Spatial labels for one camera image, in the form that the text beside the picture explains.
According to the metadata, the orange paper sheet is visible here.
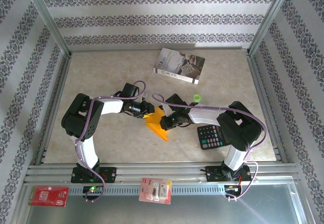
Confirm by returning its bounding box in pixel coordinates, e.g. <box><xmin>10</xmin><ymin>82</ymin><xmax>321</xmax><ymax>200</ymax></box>
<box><xmin>145</xmin><ymin>106</ymin><xmax>169</xmax><ymax>142</ymax></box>

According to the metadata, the sheet metal tray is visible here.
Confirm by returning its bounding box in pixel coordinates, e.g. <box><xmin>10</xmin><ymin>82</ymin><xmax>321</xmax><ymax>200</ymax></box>
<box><xmin>15</xmin><ymin>183</ymin><xmax>308</xmax><ymax>224</ymax></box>

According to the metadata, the black desk calculator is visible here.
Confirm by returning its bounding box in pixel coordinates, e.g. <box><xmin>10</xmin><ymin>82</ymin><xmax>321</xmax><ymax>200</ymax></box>
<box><xmin>196</xmin><ymin>124</ymin><xmax>232</xmax><ymax>151</ymax></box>

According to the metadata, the paperback book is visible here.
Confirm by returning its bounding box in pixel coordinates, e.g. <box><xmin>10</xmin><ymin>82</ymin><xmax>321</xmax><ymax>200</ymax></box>
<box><xmin>153</xmin><ymin>47</ymin><xmax>206</xmax><ymax>85</ymax></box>

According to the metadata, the pink blister pack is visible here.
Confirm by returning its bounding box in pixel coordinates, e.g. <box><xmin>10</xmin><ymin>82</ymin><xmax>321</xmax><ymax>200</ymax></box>
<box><xmin>138</xmin><ymin>177</ymin><xmax>173</xmax><ymax>205</ymax></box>

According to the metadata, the red card package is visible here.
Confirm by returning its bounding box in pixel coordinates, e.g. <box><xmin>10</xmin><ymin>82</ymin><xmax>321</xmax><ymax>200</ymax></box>
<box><xmin>28</xmin><ymin>185</ymin><xmax>69</xmax><ymax>208</ymax></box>

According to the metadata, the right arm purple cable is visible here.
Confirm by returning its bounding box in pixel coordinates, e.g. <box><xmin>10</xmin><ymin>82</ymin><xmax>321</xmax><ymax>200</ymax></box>
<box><xmin>152</xmin><ymin>93</ymin><xmax>269</xmax><ymax>202</ymax></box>

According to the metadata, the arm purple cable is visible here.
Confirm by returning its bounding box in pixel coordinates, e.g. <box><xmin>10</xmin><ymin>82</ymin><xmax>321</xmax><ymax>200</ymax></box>
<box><xmin>75</xmin><ymin>80</ymin><xmax>147</xmax><ymax>203</ymax></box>
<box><xmin>152</xmin><ymin>93</ymin><xmax>269</xmax><ymax>202</ymax></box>

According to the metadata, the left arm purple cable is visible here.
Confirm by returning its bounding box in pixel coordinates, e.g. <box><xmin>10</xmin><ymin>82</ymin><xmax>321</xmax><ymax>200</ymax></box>
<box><xmin>75</xmin><ymin>80</ymin><xmax>147</xmax><ymax>203</ymax></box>

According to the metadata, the long aluminium mounting rail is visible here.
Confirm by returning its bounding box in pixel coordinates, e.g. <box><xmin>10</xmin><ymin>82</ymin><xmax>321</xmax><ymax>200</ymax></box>
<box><xmin>24</xmin><ymin>162</ymin><xmax>301</xmax><ymax>185</ymax></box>

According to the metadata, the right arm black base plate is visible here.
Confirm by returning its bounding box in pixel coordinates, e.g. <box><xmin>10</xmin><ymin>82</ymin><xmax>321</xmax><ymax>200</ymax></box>
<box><xmin>205</xmin><ymin>165</ymin><xmax>253</xmax><ymax>183</ymax></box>

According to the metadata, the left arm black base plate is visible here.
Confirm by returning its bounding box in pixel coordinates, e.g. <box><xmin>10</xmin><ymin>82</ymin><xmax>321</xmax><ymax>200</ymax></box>
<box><xmin>70</xmin><ymin>167</ymin><xmax>117</xmax><ymax>184</ymax></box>

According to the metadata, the slotted grey cable duct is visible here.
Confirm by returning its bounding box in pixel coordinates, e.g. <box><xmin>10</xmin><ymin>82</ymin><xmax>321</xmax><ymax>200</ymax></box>
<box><xmin>68</xmin><ymin>184</ymin><xmax>228</xmax><ymax>196</ymax></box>

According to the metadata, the aluminium side rail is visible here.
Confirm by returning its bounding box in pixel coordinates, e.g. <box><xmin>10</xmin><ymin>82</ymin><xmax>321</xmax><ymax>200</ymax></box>
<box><xmin>35</xmin><ymin>54</ymin><xmax>73</xmax><ymax>165</ymax></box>
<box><xmin>247</xmin><ymin>53</ymin><xmax>288</xmax><ymax>163</ymax></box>

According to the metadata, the aluminium frame post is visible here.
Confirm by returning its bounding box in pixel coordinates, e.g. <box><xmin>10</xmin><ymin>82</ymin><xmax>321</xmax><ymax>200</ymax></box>
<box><xmin>248</xmin><ymin>0</ymin><xmax>297</xmax><ymax>55</ymax></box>
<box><xmin>21</xmin><ymin>0</ymin><xmax>73</xmax><ymax>57</ymax></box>

